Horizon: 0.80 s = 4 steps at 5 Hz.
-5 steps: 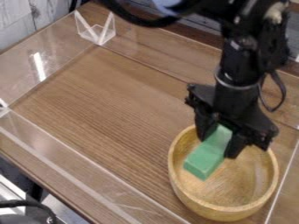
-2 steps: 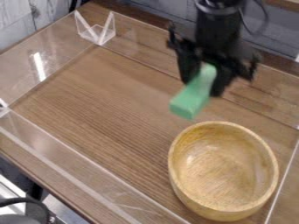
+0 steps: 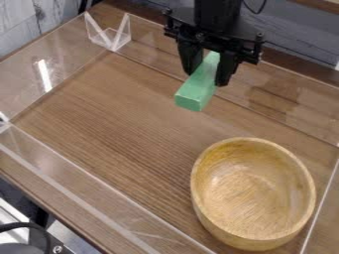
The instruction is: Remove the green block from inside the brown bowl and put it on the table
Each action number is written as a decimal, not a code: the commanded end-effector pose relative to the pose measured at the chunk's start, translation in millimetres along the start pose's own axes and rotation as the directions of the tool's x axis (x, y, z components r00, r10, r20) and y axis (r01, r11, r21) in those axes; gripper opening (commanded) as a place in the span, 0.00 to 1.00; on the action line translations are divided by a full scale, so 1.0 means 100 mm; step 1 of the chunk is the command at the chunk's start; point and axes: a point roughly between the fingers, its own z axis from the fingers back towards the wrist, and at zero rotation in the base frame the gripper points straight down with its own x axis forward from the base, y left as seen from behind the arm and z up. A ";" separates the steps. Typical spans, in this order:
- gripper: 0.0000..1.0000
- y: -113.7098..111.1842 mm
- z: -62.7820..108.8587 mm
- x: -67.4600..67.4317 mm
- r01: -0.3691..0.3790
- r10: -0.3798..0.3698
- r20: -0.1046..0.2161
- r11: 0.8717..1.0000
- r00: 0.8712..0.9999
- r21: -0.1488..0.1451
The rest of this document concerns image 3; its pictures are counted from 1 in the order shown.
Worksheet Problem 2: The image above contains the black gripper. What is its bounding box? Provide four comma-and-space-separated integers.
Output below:
163, 0, 264, 87

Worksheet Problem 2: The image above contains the green rectangular block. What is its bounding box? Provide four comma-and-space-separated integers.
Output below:
175, 52, 220, 111

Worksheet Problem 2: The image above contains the brown wooden bowl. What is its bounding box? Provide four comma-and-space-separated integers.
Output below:
189, 137, 316, 251

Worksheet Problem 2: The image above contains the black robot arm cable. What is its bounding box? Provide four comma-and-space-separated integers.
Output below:
243, 0, 268, 15

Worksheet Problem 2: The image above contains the clear acrylic corner bracket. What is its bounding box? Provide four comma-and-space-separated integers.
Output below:
84, 13, 131, 53

